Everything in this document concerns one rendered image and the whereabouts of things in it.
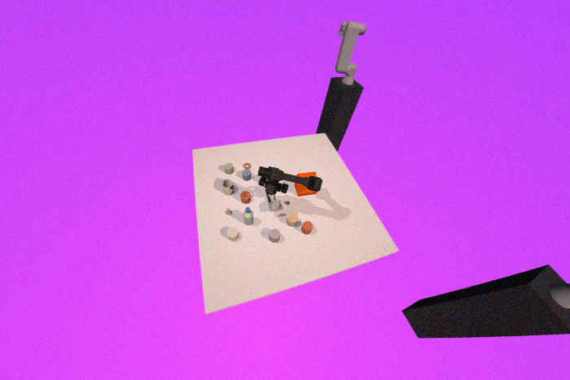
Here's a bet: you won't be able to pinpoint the orange cup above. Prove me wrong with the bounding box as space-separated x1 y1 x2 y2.
301 221 313 235
240 191 251 204

